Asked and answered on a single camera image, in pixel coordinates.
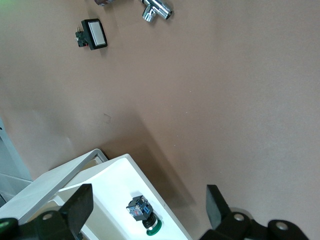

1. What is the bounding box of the green push button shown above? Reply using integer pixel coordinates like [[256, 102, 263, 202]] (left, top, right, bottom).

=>
[[125, 195, 163, 237]]

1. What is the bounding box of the chrome tee pipe fitting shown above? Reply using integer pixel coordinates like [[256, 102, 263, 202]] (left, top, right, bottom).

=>
[[140, 0, 175, 25]]

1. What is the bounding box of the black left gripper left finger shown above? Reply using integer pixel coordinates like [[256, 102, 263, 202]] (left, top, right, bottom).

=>
[[18, 183, 94, 240]]

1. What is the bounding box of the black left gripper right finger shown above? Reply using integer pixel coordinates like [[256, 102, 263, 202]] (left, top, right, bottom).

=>
[[197, 184, 308, 240]]

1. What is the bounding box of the black switch with white face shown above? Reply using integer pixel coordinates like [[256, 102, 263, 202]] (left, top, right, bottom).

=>
[[74, 18, 109, 51]]

